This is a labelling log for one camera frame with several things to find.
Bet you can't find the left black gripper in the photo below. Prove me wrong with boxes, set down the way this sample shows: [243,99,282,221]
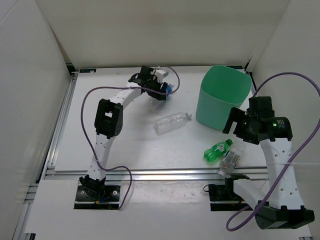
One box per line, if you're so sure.
[146,75,167,101]

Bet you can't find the blue label water bottle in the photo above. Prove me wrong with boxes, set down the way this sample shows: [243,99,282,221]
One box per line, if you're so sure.
[165,82,174,97]

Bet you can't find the clear bottle white blue label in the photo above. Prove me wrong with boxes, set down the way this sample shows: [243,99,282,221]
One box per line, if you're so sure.
[218,141,246,178]

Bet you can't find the clear plastic bottle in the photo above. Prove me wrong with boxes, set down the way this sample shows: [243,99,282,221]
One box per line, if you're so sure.
[154,112,192,135]

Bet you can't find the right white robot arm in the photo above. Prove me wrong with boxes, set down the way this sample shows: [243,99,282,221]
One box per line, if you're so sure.
[223,96,315,230]

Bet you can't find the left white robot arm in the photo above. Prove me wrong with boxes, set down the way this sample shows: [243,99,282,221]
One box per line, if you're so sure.
[79,66,170,200]

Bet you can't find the green plastic bin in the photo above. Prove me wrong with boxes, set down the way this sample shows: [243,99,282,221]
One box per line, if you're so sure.
[195,65,252,131]

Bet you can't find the green soda bottle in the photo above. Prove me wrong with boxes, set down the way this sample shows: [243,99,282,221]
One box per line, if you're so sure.
[203,139,233,162]

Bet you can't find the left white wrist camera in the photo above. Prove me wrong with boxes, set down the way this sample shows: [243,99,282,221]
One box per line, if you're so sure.
[154,67,169,83]

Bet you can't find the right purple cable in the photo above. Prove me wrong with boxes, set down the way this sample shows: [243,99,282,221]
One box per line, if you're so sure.
[226,72,320,232]

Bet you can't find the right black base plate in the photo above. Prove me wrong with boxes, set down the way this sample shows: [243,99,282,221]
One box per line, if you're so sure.
[203,184,248,212]

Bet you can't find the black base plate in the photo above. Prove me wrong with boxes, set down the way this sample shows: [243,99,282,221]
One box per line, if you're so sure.
[73,183,121,210]
[203,184,248,212]

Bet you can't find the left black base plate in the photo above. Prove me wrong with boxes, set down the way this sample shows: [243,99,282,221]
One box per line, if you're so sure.
[73,183,121,210]

